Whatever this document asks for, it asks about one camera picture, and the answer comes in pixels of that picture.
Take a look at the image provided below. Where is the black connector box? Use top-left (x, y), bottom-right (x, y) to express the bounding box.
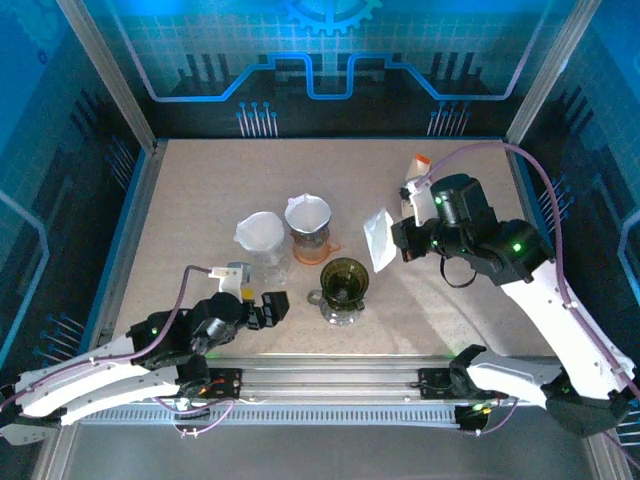
top-left (453, 402), bottom-right (490, 435)

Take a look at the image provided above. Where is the clear glass coffee server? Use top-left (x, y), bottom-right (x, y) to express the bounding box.
top-left (249, 249), bottom-right (292, 287)

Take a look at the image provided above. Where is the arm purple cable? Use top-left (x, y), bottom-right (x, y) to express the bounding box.
top-left (422, 142), bottom-right (640, 459)
top-left (0, 264), bottom-right (236, 440)

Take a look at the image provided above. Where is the coffee filter pack orange white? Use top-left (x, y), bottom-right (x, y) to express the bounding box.
top-left (403, 153), bottom-right (434, 181)

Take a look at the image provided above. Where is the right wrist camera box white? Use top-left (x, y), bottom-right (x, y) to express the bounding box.
top-left (398, 171), bottom-right (437, 227)

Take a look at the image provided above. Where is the grey glass coffee server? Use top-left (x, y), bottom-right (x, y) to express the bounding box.
top-left (306, 288), bottom-right (367, 327)

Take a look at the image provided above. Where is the aluminium mounting rail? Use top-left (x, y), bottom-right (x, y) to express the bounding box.
top-left (64, 352), bottom-right (601, 407)

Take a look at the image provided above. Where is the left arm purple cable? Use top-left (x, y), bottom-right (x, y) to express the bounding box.
top-left (0, 264), bottom-right (236, 440)

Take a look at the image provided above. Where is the grey metal panel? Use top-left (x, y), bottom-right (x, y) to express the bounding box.
top-left (32, 389), bottom-right (634, 480)

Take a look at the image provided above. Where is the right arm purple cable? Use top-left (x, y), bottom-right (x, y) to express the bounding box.
top-left (422, 142), bottom-right (640, 459)

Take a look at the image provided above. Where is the olive plastic coffee dripper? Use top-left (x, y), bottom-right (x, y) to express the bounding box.
top-left (319, 256), bottom-right (371, 306)

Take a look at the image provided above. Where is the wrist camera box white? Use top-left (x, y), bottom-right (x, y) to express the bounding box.
top-left (398, 171), bottom-right (437, 227)
top-left (208, 261), bottom-right (257, 305)

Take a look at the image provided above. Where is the grey plastic coffee dripper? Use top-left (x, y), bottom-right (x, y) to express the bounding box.
top-left (288, 224), bottom-right (332, 250)

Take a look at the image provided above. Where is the white paper coffee filter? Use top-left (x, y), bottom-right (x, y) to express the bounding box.
top-left (362, 206), bottom-right (399, 275)
top-left (283, 192), bottom-right (333, 235)

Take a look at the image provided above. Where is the orange glass coffee server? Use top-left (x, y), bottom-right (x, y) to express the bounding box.
top-left (292, 239), bottom-right (343, 265)

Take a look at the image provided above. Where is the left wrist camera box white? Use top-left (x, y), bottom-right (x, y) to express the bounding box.
top-left (208, 261), bottom-right (257, 305)

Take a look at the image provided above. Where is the slotted grey cable duct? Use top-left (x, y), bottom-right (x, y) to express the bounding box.
top-left (78, 403), bottom-right (464, 427)

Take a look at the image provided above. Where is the aluminium frame post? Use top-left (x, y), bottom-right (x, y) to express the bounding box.
top-left (503, 0), bottom-right (604, 151)
top-left (55, 0), bottom-right (157, 151)

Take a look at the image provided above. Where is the aluminium side rail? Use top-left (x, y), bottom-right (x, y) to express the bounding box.
top-left (504, 142), bottom-right (591, 364)
top-left (82, 138), bottom-right (169, 364)

